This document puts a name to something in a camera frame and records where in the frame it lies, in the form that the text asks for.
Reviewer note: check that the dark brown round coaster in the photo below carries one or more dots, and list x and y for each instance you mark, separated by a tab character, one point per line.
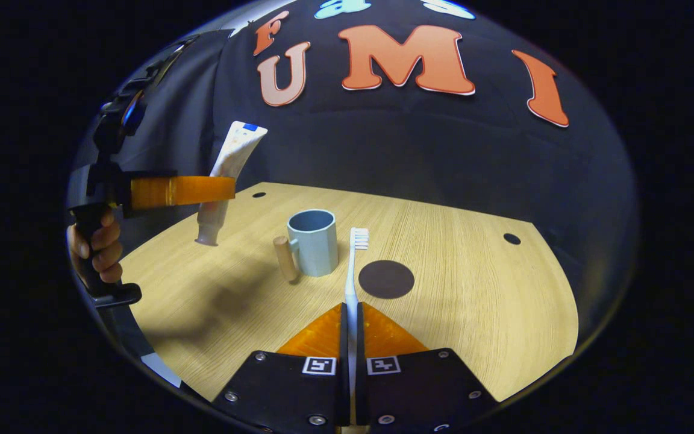
386	279

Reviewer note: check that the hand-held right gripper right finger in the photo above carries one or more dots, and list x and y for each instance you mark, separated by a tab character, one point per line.
419	392

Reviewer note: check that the white toothbrush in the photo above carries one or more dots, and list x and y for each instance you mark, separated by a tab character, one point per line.
352	283

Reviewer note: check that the white toothpaste tube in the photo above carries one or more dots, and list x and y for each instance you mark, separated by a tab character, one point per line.
235	154

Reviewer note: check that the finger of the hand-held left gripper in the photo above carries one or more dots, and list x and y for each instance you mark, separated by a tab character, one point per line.
178	191

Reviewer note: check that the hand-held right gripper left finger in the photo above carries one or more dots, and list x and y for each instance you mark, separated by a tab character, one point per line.
287	392

